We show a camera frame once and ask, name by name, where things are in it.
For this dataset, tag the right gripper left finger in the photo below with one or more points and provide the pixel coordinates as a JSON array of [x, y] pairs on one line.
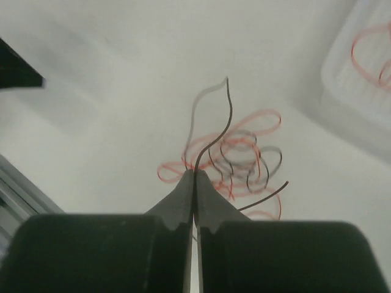
[[148, 252]]

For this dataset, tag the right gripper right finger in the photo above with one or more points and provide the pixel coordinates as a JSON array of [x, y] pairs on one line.
[[237, 254]]

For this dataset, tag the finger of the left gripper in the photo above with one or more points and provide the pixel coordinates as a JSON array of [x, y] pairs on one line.
[[16, 72]]

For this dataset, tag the left white perforated basket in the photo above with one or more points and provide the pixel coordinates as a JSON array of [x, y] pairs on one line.
[[356, 79]]

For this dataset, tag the aluminium mounting rail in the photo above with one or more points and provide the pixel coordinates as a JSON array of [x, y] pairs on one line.
[[20, 199]]

